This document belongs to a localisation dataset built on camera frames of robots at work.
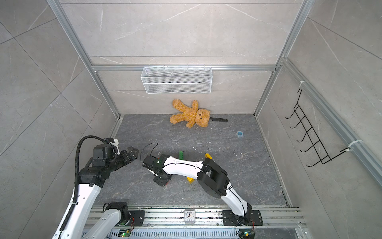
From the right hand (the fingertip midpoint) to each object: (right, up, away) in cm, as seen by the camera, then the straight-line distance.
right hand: (165, 179), depth 85 cm
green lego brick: (+8, +12, +11) cm, 18 cm away
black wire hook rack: (+68, +19, -27) cm, 76 cm away
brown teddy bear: (+15, +39, +26) cm, 49 cm away
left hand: (-15, +18, -9) cm, 25 cm away
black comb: (+38, +37, +34) cm, 63 cm away
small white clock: (+14, -14, -12) cm, 23 cm away
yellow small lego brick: (+15, 0, -1) cm, 15 cm away
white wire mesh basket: (+5, +63, +16) cm, 65 cm away
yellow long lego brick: (+25, +12, +10) cm, 30 cm away
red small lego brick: (+2, +1, -8) cm, 9 cm away
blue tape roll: (+50, +25, +23) cm, 61 cm away
